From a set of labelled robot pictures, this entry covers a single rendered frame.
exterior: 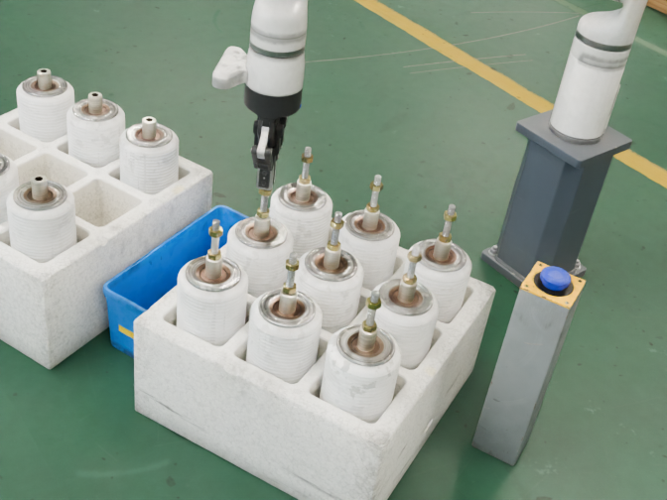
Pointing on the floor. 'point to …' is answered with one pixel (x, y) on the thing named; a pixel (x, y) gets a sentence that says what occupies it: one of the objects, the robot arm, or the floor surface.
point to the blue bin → (159, 274)
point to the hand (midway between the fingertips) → (266, 174)
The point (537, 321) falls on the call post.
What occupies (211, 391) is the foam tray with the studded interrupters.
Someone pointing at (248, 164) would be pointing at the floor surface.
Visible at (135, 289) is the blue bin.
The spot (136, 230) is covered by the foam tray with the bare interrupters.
